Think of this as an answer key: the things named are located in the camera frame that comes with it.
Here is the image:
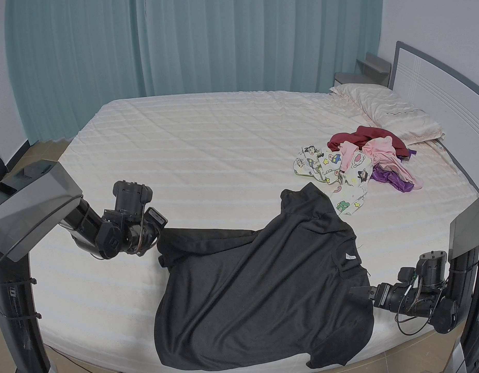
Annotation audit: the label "black cable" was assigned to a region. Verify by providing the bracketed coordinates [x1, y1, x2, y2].
[395, 311, 432, 336]

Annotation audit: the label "grey bedside table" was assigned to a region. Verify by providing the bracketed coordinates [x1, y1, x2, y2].
[334, 52, 391, 89]

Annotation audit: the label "white printed pyjamas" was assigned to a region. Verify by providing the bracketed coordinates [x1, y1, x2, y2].
[293, 144, 374, 217]

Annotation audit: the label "black T-shirt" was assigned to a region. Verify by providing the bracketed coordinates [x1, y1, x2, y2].
[154, 182, 375, 369]

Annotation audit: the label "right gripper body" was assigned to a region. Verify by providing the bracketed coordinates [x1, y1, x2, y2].
[369, 282, 418, 314]

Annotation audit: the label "blue-green curtain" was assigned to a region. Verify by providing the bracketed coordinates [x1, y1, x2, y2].
[4, 0, 147, 144]
[135, 0, 384, 97]

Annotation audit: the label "pink garment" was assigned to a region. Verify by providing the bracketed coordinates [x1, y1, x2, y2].
[338, 136, 423, 190]

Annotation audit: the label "bed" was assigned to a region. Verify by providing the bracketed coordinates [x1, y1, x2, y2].
[28, 40, 479, 370]

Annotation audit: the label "cream pillow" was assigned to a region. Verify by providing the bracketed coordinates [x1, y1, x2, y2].
[329, 83, 446, 145]

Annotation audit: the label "dark red garment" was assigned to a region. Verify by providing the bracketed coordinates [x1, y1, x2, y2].
[327, 126, 411, 159]

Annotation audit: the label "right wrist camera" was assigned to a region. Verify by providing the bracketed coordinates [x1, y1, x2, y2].
[396, 267, 418, 286]

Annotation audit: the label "purple satin garment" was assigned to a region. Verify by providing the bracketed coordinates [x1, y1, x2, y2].
[371, 148, 418, 193]

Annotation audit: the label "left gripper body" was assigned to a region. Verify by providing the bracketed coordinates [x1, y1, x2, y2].
[127, 207, 169, 256]

